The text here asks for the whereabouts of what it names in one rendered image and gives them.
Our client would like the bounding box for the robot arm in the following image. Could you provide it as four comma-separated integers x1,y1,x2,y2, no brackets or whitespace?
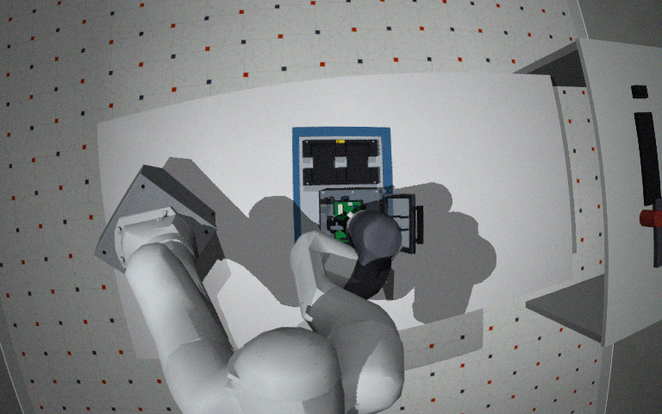
115,206,404,414

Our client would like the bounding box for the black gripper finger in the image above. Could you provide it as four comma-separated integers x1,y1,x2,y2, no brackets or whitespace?
327,216,347,234

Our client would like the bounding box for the green circuit board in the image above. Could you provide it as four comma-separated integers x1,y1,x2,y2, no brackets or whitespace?
334,202,361,242

